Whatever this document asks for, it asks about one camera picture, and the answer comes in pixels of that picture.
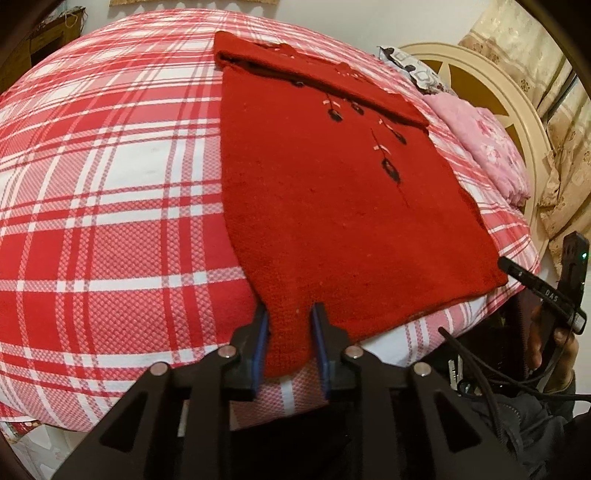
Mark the person's right hand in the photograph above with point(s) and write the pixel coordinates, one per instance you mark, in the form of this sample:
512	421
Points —
535	341

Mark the cream wooden headboard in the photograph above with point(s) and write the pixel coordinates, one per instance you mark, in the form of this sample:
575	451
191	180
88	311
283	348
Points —
521	106

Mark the beige floral side curtain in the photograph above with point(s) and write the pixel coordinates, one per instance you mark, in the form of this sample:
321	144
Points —
521	37

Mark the metal keys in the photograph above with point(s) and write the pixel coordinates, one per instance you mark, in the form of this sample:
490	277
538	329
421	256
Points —
455	371

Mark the grey patterned pillow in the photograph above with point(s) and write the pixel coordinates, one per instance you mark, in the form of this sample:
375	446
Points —
415	69

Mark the person's dark jacket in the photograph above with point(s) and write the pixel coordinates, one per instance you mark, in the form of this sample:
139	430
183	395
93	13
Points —
531	415

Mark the brown wooden desk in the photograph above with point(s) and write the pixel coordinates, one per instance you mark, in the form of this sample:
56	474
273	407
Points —
51	39

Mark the bed with red plaid sheet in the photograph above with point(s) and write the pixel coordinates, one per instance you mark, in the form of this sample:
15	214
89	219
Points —
115	184

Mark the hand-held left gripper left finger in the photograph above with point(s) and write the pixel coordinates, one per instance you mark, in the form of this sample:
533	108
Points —
261	341

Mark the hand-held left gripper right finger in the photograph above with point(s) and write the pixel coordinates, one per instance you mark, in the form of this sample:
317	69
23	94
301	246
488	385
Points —
321	341

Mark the red knitted sweater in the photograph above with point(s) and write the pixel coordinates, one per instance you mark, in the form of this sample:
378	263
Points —
332	207

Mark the pink floral quilt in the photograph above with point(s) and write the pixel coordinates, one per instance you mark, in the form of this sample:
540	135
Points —
480	138

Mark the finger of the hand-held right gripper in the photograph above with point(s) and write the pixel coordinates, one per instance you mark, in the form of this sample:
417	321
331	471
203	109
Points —
517	273

